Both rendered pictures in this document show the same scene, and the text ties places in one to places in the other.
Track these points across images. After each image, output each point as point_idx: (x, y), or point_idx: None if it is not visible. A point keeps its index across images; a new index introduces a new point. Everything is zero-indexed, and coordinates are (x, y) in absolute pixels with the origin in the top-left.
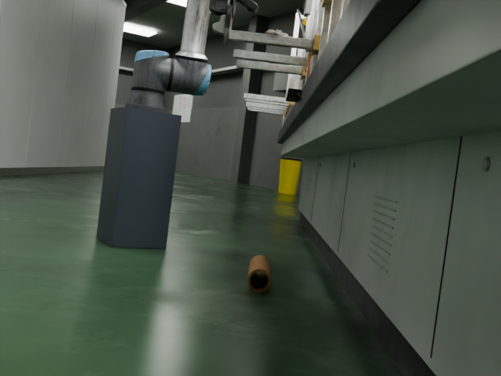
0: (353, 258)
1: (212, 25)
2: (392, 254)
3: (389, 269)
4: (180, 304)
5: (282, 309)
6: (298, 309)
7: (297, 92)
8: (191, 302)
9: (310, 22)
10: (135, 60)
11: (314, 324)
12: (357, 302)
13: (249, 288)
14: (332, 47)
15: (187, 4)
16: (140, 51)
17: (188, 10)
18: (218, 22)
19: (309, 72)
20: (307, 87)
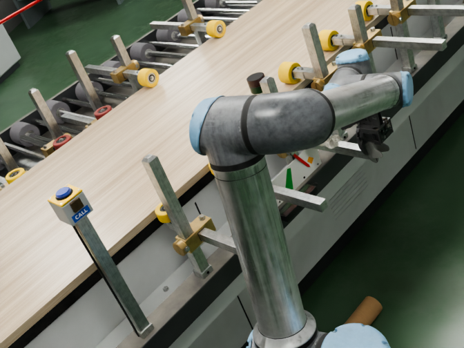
0: (305, 263)
1: (389, 147)
2: (368, 173)
3: (369, 181)
4: (460, 281)
5: (383, 274)
6: (371, 273)
7: (312, 184)
8: (449, 284)
9: (169, 182)
10: None
11: (382, 250)
12: (314, 279)
13: (375, 321)
14: (438, 61)
15: (286, 247)
16: (386, 340)
17: (289, 253)
18: (382, 143)
19: (312, 158)
20: (356, 142)
